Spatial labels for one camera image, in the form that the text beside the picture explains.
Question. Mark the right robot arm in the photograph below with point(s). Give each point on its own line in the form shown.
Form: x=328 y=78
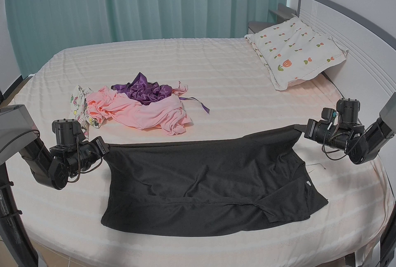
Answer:
x=371 y=142

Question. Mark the black T-shirt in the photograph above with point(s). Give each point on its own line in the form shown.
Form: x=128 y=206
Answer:
x=201 y=176

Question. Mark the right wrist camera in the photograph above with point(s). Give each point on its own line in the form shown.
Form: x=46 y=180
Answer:
x=328 y=114

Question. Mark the grey bedside table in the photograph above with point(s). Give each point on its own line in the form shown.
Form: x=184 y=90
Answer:
x=258 y=26

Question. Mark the purple garment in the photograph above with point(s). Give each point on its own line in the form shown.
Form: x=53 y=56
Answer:
x=145 y=89

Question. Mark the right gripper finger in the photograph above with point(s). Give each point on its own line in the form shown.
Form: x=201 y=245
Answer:
x=301 y=128

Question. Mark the thin brown thread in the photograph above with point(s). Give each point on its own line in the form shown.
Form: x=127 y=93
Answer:
x=318 y=164

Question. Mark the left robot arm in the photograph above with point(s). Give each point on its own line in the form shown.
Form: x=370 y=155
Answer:
x=18 y=135

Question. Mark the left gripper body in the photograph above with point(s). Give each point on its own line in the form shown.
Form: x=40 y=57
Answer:
x=98 y=148

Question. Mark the white printed garment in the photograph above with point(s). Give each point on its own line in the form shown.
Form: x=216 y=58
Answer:
x=76 y=104

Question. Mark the bed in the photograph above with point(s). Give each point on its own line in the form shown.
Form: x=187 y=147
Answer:
x=216 y=67

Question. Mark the white printed pillow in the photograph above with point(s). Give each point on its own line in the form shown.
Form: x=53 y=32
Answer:
x=294 y=45

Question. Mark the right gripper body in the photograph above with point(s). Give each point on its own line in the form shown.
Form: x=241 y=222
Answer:
x=315 y=131

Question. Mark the pink garment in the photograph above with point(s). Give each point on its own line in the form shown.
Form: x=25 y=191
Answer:
x=145 y=111

